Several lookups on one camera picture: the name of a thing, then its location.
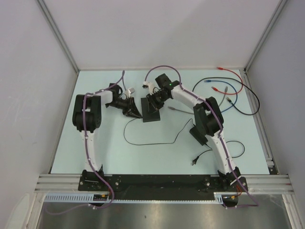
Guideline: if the black network switch box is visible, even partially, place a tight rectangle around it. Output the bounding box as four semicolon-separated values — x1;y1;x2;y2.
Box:
141;97;161;123

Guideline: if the right aluminium side rail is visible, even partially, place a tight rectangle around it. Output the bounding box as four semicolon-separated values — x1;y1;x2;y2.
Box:
240;69;278;175

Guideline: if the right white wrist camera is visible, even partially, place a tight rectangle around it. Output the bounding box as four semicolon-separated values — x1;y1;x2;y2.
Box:
142;81;155;94

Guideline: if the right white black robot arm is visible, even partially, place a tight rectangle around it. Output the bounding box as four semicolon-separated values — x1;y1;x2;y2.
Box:
143;74;241;191

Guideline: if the red ethernet cable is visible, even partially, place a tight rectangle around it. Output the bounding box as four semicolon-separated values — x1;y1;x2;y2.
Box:
211;67;245;95

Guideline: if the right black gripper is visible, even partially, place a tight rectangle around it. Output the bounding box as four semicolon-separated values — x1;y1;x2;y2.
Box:
146;92;169;115

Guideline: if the grey ethernet cable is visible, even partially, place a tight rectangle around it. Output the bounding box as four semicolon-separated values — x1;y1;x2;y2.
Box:
168;85;230;113

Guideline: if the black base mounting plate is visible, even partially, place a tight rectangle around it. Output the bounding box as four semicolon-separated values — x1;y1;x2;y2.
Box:
78;171;248;201

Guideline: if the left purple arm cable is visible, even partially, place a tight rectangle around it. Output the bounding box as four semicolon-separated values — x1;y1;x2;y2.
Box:
44;70;128;215

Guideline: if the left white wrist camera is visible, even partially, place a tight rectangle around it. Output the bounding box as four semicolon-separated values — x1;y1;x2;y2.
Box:
124;88;135;98

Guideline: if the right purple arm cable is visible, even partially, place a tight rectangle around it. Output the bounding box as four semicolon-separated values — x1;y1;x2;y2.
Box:
144;64;260;208

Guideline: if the black power adapter cord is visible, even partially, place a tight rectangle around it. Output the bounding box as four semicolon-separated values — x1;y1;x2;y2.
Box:
191;140;245;167

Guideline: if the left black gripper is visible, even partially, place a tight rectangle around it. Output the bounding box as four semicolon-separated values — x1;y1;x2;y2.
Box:
106;97;142;119

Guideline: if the black ethernet cable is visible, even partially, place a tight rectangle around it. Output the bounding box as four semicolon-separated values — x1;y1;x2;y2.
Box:
192;77;260;117

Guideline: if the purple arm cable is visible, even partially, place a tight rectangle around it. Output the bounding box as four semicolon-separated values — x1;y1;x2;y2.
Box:
144;64;260;208
44;70;128;215

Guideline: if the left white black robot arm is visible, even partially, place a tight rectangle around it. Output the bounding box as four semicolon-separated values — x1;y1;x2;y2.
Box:
72;83;142;174

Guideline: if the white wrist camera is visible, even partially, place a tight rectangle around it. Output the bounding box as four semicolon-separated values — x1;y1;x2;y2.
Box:
142;81;155;94
124;88;135;98

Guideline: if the blue ethernet cable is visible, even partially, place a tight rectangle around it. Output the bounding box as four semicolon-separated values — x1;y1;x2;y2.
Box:
204;79;239;113

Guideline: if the aluminium front frame rail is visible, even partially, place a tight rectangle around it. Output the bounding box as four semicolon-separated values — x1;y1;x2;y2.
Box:
34;174;294;193

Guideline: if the black power adapter brick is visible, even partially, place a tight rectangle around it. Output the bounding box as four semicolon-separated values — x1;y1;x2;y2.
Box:
189;126;208;146

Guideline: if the thin black switch cable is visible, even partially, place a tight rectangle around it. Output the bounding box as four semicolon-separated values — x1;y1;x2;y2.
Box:
123;118;195;146

